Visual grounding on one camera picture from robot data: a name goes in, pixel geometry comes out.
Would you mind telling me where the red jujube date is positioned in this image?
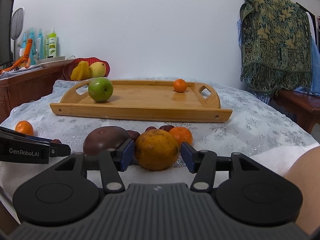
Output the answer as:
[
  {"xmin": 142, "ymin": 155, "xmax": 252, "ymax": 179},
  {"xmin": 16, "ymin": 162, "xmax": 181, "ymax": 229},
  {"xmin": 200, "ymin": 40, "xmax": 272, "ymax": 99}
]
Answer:
[
  {"xmin": 51, "ymin": 139, "xmax": 61, "ymax": 144},
  {"xmin": 127, "ymin": 130, "xmax": 140, "ymax": 141},
  {"xmin": 145, "ymin": 126, "xmax": 157, "ymax": 132},
  {"xmin": 159, "ymin": 125, "xmax": 175, "ymax": 132}
]

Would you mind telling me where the small mandarin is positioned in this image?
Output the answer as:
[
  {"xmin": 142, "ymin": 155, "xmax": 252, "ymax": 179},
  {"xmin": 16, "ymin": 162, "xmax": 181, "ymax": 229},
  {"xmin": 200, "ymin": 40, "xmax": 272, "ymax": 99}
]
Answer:
[
  {"xmin": 173, "ymin": 79, "xmax": 187, "ymax": 93},
  {"xmin": 15, "ymin": 120, "xmax": 34, "ymax": 136},
  {"xmin": 169, "ymin": 127, "xmax": 193, "ymax": 146}
]

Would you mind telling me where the dark purple passion fruit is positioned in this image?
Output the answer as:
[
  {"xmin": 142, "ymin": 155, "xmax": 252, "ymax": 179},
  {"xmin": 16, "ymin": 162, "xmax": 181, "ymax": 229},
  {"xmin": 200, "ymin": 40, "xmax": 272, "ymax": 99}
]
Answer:
[{"xmin": 83, "ymin": 126, "xmax": 131, "ymax": 155}]

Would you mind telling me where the large yellow-orange orange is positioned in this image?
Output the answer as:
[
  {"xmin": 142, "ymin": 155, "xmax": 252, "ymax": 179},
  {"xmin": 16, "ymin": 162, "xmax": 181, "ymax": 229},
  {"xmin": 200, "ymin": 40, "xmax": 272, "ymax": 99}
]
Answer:
[{"xmin": 135, "ymin": 129, "xmax": 180, "ymax": 171}]

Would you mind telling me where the person bare knee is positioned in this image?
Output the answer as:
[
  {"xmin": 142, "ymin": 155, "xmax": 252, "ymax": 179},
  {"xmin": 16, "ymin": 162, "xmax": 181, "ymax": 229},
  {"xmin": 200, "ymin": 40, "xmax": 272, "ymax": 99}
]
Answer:
[{"xmin": 285, "ymin": 147, "xmax": 320, "ymax": 235}]

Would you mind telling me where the wooden side cabinet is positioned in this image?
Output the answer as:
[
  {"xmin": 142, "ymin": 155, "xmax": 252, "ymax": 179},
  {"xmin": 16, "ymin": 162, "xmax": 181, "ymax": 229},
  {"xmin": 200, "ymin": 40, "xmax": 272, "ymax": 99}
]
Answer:
[{"xmin": 0, "ymin": 65, "xmax": 64, "ymax": 121}]

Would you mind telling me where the snowflake sheer tablecloth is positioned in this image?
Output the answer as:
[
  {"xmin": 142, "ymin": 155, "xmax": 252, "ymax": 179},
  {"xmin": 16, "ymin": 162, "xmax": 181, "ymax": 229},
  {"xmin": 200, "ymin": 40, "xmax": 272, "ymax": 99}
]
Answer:
[{"xmin": 1, "ymin": 80, "xmax": 319, "ymax": 196}]

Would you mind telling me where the green apple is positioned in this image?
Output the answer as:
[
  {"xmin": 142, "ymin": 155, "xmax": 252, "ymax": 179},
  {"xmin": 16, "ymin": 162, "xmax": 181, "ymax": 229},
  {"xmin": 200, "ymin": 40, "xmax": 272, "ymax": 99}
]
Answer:
[{"xmin": 88, "ymin": 77, "xmax": 113, "ymax": 102}]

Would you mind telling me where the red fruit bowl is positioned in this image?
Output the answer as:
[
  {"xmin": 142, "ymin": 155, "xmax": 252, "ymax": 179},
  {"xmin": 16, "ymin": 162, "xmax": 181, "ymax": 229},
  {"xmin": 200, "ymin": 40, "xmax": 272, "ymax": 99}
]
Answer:
[{"xmin": 62, "ymin": 57, "xmax": 110, "ymax": 81}]

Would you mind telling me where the yellow starfruit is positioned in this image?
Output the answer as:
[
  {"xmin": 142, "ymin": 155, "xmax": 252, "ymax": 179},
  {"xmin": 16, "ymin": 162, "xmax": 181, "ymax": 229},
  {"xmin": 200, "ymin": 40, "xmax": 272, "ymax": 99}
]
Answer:
[{"xmin": 70, "ymin": 61, "xmax": 91, "ymax": 81}]

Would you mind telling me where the white tray on cabinet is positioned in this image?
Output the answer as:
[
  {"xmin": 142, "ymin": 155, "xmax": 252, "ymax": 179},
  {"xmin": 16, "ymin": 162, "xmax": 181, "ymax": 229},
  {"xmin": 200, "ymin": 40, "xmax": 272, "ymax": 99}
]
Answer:
[{"xmin": 36, "ymin": 56, "xmax": 75, "ymax": 68}]

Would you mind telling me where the yellow mango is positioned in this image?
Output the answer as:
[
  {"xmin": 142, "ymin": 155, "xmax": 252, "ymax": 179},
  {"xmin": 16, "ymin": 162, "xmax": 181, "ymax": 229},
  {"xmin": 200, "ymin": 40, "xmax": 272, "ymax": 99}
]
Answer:
[{"xmin": 89, "ymin": 62, "xmax": 106, "ymax": 78}]

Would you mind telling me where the teal spray bottle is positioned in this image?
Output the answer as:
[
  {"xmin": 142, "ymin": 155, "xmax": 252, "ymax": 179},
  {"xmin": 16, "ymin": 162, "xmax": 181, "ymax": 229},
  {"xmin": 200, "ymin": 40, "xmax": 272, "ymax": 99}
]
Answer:
[{"xmin": 28, "ymin": 27, "xmax": 36, "ymax": 66}]

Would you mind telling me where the dark wooden bench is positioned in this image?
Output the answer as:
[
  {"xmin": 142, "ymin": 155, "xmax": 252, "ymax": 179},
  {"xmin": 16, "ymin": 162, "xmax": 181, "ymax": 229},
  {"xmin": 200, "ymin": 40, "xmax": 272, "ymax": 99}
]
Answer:
[{"xmin": 273, "ymin": 89, "xmax": 320, "ymax": 133}]

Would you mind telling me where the wooden bamboo tray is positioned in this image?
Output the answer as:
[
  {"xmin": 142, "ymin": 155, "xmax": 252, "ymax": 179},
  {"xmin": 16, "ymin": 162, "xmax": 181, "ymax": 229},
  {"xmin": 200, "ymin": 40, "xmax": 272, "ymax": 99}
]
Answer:
[{"xmin": 50, "ymin": 80, "xmax": 233, "ymax": 123}]

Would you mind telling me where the green white lotion bottle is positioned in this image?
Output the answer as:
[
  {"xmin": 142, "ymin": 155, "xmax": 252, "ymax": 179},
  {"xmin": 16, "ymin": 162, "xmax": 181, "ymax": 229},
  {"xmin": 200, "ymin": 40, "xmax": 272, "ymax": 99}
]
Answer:
[{"xmin": 47, "ymin": 28, "xmax": 57, "ymax": 58}]

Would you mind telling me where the electric fly swatter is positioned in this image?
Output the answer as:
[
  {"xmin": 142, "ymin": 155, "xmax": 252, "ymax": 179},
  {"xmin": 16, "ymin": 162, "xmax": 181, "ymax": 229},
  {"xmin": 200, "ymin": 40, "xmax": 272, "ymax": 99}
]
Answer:
[{"xmin": 10, "ymin": 7, "xmax": 24, "ymax": 61}]

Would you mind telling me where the small mandarin on tray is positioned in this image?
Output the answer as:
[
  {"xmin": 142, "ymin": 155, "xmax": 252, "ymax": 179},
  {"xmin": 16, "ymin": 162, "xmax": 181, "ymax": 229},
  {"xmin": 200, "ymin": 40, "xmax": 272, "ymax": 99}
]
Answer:
[{"xmin": 173, "ymin": 79, "xmax": 187, "ymax": 93}]

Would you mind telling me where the green patterned fringed shawl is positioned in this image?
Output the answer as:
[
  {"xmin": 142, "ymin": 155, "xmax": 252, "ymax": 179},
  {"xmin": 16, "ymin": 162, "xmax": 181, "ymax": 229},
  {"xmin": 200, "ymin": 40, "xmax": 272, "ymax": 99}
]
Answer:
[{"xmin": 240, "ymin": 0, "xmax": 312, "ymax": 94}]

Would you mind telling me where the black monitor screen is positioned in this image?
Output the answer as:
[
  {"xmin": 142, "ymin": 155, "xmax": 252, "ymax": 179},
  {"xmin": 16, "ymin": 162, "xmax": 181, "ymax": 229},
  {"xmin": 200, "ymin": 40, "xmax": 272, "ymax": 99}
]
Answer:
[{"xmin": 0, "ymin": 0, "xmax": 14, "ymax": 66}]

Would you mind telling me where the orange cable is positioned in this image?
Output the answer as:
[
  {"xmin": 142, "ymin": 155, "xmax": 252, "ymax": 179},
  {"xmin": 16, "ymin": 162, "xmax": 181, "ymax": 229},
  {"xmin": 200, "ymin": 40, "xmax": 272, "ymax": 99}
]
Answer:
[{"xmin": 0, "ymin": 38, "xmax": 34, "ymax": 74}]

